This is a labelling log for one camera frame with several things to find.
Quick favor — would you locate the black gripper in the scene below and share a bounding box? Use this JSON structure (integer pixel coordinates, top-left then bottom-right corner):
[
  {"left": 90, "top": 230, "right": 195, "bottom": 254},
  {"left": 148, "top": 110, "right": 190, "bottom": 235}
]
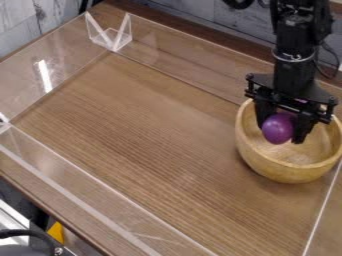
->
[{"left": 245, "top": 49, "right": 338, "bottom": 144}]

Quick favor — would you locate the purple toy eggplant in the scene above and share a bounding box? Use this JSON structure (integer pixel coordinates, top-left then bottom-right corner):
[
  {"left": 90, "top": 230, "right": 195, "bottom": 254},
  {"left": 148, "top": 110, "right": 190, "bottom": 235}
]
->
[{"left": 262, "top": 112, "right": 295, "bottom": 145}]

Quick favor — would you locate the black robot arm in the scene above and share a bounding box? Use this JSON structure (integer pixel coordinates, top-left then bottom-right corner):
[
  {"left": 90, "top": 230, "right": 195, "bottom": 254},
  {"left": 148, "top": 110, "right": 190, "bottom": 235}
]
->
[{"left": 245, "top": 0, "right": 338, "bottom": 144}]

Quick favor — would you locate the light wooden bowl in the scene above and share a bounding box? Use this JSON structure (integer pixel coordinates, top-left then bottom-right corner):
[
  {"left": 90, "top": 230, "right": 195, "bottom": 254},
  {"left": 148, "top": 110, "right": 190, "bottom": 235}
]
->
[{"left": 235, "top": 99, "right": 342, "bottom": 184}]

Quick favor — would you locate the yellow black device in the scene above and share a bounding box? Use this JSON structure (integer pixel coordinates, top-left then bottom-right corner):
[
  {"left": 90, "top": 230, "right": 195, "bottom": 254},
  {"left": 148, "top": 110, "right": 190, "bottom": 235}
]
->
[{"left": 46, "top": 220, "right": 78, "bottom": 256}]

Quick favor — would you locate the clear acrylic barrier wall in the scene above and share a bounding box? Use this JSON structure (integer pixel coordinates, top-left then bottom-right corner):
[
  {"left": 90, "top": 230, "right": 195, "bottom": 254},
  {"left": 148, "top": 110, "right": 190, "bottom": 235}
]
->
[{"left": 0, "top": 6, "right": 342, "bottom": 256}]

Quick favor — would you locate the clear acrylic corner bracket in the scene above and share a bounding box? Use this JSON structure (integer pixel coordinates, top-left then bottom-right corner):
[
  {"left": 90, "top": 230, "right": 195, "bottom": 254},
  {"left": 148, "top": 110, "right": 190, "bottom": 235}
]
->
[{"left": 84, "top": 13, "right": 132, "bottom": 52}]

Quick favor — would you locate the black cable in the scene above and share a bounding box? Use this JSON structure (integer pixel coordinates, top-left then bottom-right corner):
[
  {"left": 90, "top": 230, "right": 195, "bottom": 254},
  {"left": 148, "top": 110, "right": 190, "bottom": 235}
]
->
[{"left": 0, "top": 228, "right": 50, "bottom": 256}]

